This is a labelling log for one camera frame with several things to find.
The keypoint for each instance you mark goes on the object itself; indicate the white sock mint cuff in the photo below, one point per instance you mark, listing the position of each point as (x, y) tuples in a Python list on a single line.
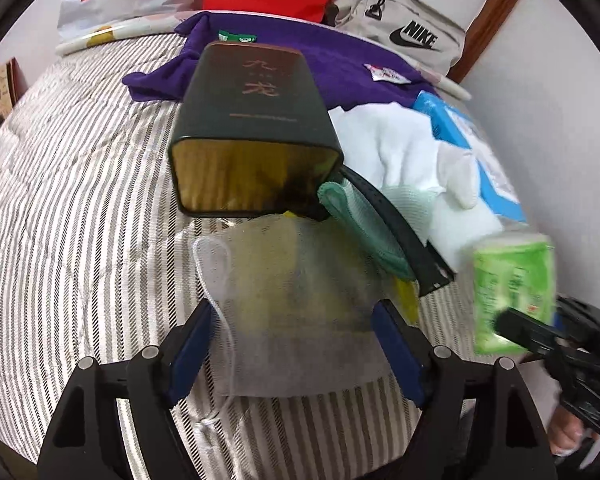
[(452, 180)]

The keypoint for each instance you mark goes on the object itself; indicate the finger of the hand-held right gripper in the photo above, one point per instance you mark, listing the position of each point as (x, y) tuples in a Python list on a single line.
[(525, 332)]

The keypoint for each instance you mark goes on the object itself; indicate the green tissue pack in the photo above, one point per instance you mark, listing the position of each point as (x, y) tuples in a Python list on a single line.
[(510, 280)]

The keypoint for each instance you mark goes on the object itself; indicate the white cloth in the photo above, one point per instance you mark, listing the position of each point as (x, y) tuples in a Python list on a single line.
[(375, 135)]

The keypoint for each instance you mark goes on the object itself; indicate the dark green tin box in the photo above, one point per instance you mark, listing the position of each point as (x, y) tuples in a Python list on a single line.
[(250, 125)]

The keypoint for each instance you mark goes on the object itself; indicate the beige waist bag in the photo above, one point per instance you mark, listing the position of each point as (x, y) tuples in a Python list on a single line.
[(405, 20)]

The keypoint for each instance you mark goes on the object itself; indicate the rolled printed white mat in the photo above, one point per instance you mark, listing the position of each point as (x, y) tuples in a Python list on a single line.
[(105, 35)]

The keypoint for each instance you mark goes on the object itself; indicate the green snack packet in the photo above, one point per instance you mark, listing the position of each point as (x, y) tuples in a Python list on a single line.
[(237, 36)]

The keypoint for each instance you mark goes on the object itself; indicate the purple towel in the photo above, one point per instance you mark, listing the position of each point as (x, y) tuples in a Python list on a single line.
[(340, 60)]

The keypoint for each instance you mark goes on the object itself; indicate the white mesh pouch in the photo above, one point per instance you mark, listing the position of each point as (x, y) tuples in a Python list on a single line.
[(300, 310)]

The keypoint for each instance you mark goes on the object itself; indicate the small red white packet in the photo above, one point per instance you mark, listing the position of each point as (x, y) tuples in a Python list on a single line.
[(382, 72)]

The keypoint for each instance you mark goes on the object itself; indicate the green mesh bag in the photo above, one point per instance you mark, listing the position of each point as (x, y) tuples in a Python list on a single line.
[(365, 230)]

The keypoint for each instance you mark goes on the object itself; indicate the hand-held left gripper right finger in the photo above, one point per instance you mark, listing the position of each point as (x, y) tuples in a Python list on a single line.
[(395, 350)]

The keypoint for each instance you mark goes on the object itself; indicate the wooden door frame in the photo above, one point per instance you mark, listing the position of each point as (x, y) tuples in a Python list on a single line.
[(490, 20)]

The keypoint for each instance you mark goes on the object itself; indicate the blue tissue box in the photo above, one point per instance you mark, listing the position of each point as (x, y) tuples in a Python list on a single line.
[(495, 170)]

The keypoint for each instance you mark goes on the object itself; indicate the person's right hand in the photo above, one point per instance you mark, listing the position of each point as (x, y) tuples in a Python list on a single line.
[(565, 432)]

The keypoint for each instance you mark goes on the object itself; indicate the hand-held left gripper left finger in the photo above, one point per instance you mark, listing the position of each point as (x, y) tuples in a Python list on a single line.
[(195, 345)]

